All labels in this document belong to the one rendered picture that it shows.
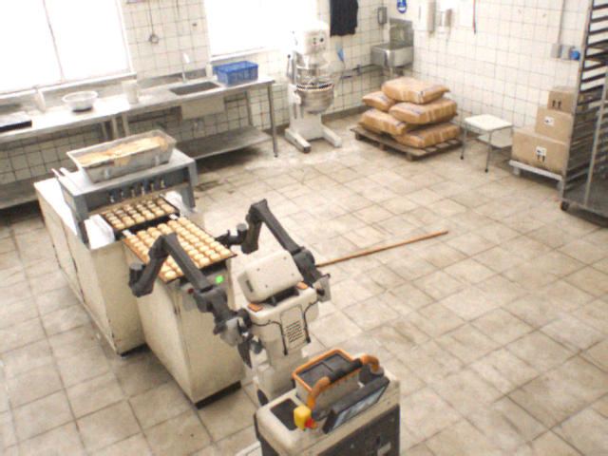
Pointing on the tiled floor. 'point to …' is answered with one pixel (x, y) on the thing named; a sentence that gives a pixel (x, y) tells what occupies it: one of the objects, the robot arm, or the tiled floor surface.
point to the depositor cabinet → (101, 267)
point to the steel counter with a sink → (202, 94)
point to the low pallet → (406, 145)
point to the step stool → (489, 133)
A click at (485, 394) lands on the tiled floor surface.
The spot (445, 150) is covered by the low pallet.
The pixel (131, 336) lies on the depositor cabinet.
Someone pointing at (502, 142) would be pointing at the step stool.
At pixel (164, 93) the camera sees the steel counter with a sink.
